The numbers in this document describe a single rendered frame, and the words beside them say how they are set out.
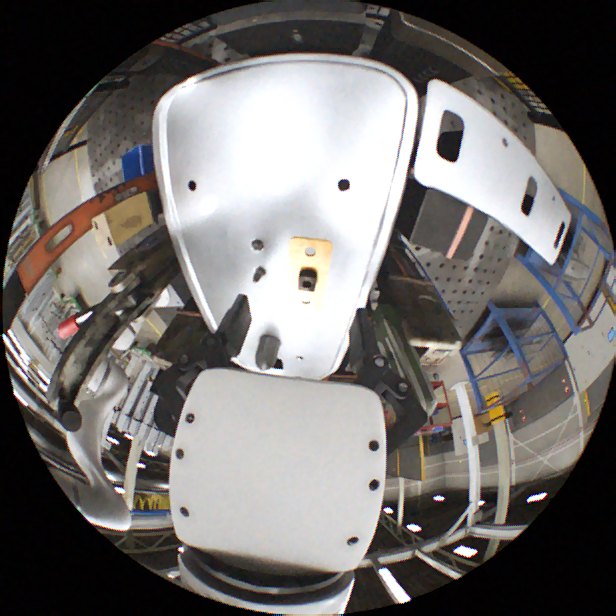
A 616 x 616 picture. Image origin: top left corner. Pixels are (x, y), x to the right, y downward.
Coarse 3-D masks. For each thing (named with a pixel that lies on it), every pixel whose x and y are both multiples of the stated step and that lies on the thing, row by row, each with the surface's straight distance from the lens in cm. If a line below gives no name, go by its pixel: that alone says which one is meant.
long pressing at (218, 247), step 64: (256, 64) 18; (320, 64) 17; (384, 64) 18; (192, 128) 19; (256, 128) 16; (320, 128) 15; (384, 128) 15; (192, 192) 19; (256, 192) 16; (320, 192) 15; (384, 192) 15; (192, 256) 22; (256, 256) 18; (256, 320) 24; (320, 320) 22
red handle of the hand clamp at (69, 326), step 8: (128, 296) 23; (136, 296) 24; (96, 304) 27; (120, 304) 24; (128, 304) 23; (136, 304) 24; (80, 312) 29; (88, 312) 27; (64, 320) 32; (72, 320) 29; (80, 320) 28; (64, 328) 31; (72, 328) 30; (64, 336) 32
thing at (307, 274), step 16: (304, 240) 16; (320, 240) 16; (304, 256) 16; (320, 256) 16; (304, 272) 17; (320, 272) 17; (304, 288) 17; (320, 288) 18; (304, 304) 20; (320, 304) 20
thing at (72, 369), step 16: (128, 288) 22; (112, 304) 22; (144, 304) 24; (96, 320) 22; (112, 320) 23; (128, 320) 23; (80, 336) 22; (96, 336) 23; (112, 336) 23; (64, 352) 24; (80, 352) 23; (96, 352) 24; (64, 368) 22; (80, 368) 24; (96, 368) 23; (48, 384) 25; (64, 384) 24; (80, 384) 24; (48, 400) 24; (64, 400) 23; (80, 400) 24; (64, 416) 21; (80, 416) 22
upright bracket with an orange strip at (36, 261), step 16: (144, 176) 26; (112, 192) 24; (80, 208) 22; (96, 208) 23; (64, 224) 21; (80, 224) 22; (48, 240) 21; (64, 240) 21; (32, 256) 21; (48, 256) 21; (16, 272) 21; (32, 272) 21; (16, 288) 21; (32, 288) 21; (16, 304) 21
